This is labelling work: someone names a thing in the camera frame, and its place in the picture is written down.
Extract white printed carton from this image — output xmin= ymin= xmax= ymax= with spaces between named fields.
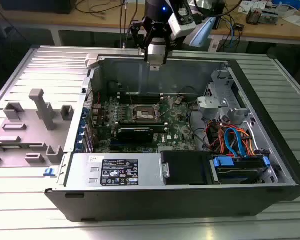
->
xmin=239 ymin=0 xmax=268 ymax=14

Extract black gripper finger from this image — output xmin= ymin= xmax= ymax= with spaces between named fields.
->
xmin=129 ymin=16 xmax=151 ymax=63
xmin=163 ymin=24 xmax=175 ymax=65

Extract thin metal locking lever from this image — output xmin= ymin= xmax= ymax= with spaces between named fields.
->
xmin=127 ymin=86 xmax=135 ymax=106
xmin=159 ymin=107 xmax=175 ymax=118

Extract metal socket cover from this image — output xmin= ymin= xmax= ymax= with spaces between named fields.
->
xmin=156 ymin=95 xmax=175 ymax=118

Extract blue flat wire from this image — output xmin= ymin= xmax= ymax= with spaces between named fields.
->
xmin=224 ymin=127 xmax=250 ymax=158

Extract hard disk in blue carrier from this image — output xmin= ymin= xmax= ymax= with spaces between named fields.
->
xmin=209 ymin=154 xmax=271 ymax=185

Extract silver power supply unit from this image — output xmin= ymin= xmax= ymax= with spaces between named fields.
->
xmin=64 ymin=152 xmax=163 ymax=188

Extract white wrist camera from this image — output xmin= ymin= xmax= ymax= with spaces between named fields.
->
xmin=168 ymin=3 xmax=197 ymax=38

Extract grey electronic device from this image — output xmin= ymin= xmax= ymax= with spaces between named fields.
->
xmin=261 ymin=8 xmax=282 ymax=25

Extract black computer box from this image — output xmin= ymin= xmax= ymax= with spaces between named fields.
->
xmin=0 ymin=0 xmax=78 ymax=15

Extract CPU socket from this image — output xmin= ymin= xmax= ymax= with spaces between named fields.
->
xmin=131 ymin=103 xmax=161 ymax=123

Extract orange wire bundle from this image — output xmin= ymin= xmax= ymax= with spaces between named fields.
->
xmin=204 ymin=119 xmax=260 ymax=157

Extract silver CPU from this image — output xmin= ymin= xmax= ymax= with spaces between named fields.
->
xmin=146 ymin=54 xmax=165 ymax=71

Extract black upright box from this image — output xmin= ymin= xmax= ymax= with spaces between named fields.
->
xmin=211 ymin=0 xmax=226 ymax=30

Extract finned metal heatsink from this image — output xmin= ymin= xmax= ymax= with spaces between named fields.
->
xmin=246 ymin=6 xmax=263 ymax=25

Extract green motherboard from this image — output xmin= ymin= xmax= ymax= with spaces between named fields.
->
xmin=91 ymin=96 xmax=198 ymax=154

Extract thin red wire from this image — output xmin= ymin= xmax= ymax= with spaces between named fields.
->
xmin=86 ymin=91 xmax=101 ymax=107

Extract black RAM stick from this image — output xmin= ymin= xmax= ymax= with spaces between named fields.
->
xmin=116 ymin=120 xmax=166 ymax=129

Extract black PC case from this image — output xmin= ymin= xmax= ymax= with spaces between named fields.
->
xmin=44 ymin=53 xmax=300 ymax=223

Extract wooden desk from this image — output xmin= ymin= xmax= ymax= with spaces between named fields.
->
xmin=0 ymin=0 xmax=300 ymax=47

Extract black RAM slot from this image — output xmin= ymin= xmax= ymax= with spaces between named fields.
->
xmin=117 ymin=91 xmax=165 ymax=99
xmin=118 ymin=96 xmax=164 ymax=104

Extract black expansion slot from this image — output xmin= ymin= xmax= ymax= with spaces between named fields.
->
xmin=109 ymin=142 xmax=157 ymax=153

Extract black graphics card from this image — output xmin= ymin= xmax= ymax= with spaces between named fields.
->
xmin=116 ymin=127 xmax=155 ymax=144

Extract silver metal disk bay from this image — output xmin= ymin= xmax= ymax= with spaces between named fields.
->
xmin=196 ymin=69 xmax=256 ymax=131

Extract white paper sheets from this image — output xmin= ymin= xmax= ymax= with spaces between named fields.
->
xmin=281 ymin=14 xmax=300 ymax=27

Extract grey parts rack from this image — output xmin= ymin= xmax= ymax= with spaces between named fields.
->
xmin=0 ymin=88 xmax=75 ymax=168

